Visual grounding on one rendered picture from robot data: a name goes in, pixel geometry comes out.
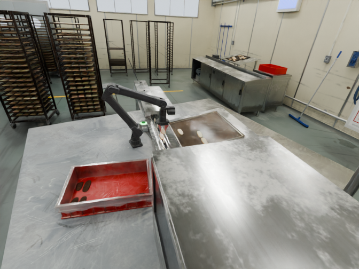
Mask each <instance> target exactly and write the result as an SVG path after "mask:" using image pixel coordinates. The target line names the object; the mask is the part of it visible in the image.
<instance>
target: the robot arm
mask: <svg viewBox="0 0 359 269"><path fill-rule="evenodd" d="M113 93H114V94H119V95H123V96H126V97H130V98H134V99H137V100H141V101H144V102H148V103H150V104H153V105H156V106H158V107H160V108H159V120H156V122H157V125H158V126H159V129H160V132H161V126H162V125H164V126H165V131H166V129H167V128H168V126H169V123H170V121H169V120H168V119H166V110H167V114H168V115H175V107H174V106H168V105H167V102H166V100H165V99H164V98H161V97H156V96H151V95H149V94H145V93H142V92H138V91H135V90H132V89H129V88H125V87H123V86H121V85H118V84H115V83H113V82H111V83H109V85H108V86H107V87H106V89H105V91H104V93H103V94H102V97H101V98H102V99H103V100H105V101H106V102H107V103H108V104H109V105H110V106H111V107H112V108H113V109H114V110H115V112H116V113H117V114H118V115H119V116H120V117H121V118H122V119H123V120H124V121H125V122H126V124H127V125H128V127H129V128H130V129H131V130H132V131H131V133H132V135H131V139H130V140H129V143H130V144H131V146H132V148H137V147H142V146H143V144H142V142H141V139H140V136H141V135H142V134H143V130H142V126H141V124H139V123H136V122H135V121H134V120H133V119H132V118H131V117H130V116H129V114H128V113H127V112H126V111H125V110H124V109H123V108H122V107H121V105H120V104H119V103H118V102H117V101H116V100H115V98H114V97H113V96H112V94H113Z"/></svg>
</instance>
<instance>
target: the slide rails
mask: <svg viewBox="0 0 359 269"><path fill-rule="evenodd" d="M151 119H152V121H153V124H154V126H155V129H156V131H157V134H158V136H159V131H158V129H157V126H156V124H155V122H154V119H153V117H152V115H151ZM163 135H164V134H163ZM159 139H160V141H161V144H162V146H163V149H166V148H165V146H164V143H163V141H162V139H161V138H160V136H159ZM164 140H165V143H166V145H167V148H169V149H170V146H169V144H168V141H167V139H166V137H165V135H164Z"/></svg>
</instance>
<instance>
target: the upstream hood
mask: <svg viewBox="0 0 359 269"><path fill-rule="evenodd" d="M134 85H135V88H136V91H138V92H142V93H145V94H149V95H151V96H154V95H153V94H152V92H151V90H150V88H149V86H148V84H147V83H146V81H134ZM140 102H141V106H142V109H143V112H144V115H145V117H147V116H151V115H154V114H157V115H158V116H159V108H160V107H158V106H156V105H153V104H150V103H148V102H144V101H141V100H140Z"/></svg>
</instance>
